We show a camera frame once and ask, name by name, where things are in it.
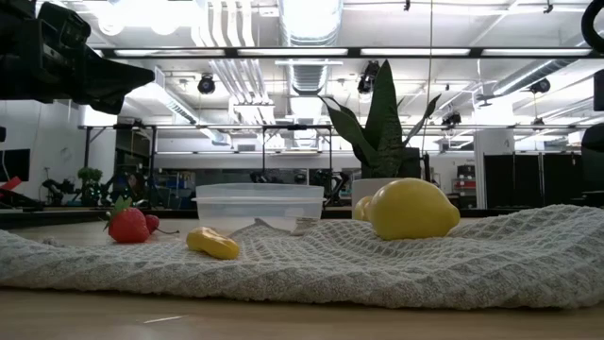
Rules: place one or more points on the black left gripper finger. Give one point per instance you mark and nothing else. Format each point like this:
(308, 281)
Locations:
(118, 85)

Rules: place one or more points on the red cherry with stem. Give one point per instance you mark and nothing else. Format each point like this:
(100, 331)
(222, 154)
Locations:
(152, 222)

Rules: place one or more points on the red toy strawberry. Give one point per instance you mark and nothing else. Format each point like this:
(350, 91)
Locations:
(128, 226)

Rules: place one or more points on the small yellow lemon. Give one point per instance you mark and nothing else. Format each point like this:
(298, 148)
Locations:
(361, 210)

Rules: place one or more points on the large yellow lemon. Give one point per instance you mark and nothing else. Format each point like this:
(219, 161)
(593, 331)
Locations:
(410, 210)

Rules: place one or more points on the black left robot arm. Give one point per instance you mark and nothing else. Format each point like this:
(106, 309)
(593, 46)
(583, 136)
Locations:
(14, 8)

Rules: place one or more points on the background black robot arm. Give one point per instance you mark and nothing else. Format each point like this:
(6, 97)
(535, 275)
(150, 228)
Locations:
(54, 186)

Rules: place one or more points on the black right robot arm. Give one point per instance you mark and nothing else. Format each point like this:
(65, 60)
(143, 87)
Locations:
(599, 90)

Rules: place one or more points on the clear plastic tupperware container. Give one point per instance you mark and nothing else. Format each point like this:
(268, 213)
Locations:
(259, 208)

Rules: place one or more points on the black ceiling spotlight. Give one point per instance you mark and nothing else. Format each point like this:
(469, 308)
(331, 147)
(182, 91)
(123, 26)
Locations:
(540, 86)
(367, 78)
(206, 84)
(451, 119)

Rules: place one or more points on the small background green plant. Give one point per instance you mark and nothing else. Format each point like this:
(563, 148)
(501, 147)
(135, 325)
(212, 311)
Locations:
(89, 175)

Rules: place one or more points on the red background object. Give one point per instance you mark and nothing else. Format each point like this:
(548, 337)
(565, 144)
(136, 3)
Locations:
(10, 184)

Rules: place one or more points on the white plant pot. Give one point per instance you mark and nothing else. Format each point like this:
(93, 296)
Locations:
(361, 189)

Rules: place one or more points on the green snake plant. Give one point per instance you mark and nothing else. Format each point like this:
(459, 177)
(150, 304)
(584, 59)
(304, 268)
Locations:
(384, 137)

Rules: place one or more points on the grey waffle weave towel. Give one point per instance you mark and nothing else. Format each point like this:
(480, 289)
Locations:
(330, 269)

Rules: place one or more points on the shelf with red boxes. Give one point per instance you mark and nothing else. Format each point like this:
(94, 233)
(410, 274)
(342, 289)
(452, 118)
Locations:
(465, 184)

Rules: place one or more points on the white room column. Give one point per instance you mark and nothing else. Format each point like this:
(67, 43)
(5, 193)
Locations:
(493, 165)

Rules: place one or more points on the black room partition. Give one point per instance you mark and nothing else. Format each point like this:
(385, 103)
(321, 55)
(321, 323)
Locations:
(528, 179)

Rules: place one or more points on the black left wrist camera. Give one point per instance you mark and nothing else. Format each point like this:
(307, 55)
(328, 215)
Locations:
(63, 26)

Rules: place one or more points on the black wall monitor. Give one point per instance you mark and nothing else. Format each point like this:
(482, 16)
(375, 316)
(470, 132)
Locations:
(14, 165)

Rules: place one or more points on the background black workstation frame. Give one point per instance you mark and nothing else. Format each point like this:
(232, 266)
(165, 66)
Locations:
(297, 127)

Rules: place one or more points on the silver ceiling air duct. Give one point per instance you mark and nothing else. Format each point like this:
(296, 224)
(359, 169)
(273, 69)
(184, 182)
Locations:
(309, 23)

